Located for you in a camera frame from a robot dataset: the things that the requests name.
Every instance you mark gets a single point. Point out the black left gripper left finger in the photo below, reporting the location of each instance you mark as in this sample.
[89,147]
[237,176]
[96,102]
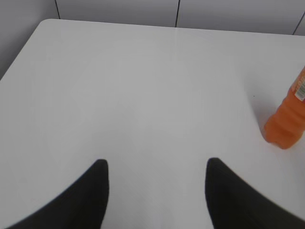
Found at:
[81,206]

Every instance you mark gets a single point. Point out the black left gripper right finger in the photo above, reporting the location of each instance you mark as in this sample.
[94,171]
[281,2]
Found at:
[234,204]

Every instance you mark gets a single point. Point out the orange Mirinda soda bottle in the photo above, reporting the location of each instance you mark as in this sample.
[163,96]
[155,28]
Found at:
[287,125]

